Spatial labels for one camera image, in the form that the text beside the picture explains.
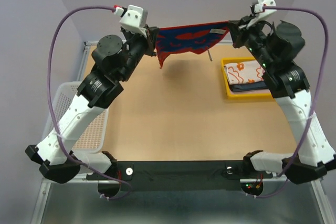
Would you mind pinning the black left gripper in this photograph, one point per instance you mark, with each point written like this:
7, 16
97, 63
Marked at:
149, 41

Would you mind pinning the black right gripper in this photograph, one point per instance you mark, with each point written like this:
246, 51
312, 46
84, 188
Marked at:
240, 30

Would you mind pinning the orange white patterned towel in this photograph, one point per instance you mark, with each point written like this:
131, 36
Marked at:
243, 72

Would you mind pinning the dark blue-grey towel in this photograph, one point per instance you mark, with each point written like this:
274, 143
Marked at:
248, 87

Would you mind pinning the red patterned towel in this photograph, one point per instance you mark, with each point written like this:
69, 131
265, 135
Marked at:
196, 38

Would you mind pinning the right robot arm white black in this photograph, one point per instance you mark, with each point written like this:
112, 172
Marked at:
314, 156

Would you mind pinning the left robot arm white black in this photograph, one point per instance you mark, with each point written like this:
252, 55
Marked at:
94, 95

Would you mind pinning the yellow plastic tray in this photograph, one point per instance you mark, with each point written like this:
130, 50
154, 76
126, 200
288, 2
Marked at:
249, 95

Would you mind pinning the white plastic basket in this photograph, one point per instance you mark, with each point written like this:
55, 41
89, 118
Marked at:
92, 139

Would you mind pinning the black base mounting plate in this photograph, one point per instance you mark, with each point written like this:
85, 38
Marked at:
113, 190

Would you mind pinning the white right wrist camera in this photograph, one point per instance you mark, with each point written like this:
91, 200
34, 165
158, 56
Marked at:
258, 13

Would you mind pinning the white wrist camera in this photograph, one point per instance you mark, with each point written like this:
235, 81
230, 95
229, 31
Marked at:
258, 13
132, 19

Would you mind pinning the aluminium left side rail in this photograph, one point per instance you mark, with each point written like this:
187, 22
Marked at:
83, 62

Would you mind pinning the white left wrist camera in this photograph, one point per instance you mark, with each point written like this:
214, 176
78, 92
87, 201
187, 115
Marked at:
132, 19

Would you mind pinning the aluminium front rail frame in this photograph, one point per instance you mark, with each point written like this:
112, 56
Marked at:
181, 172

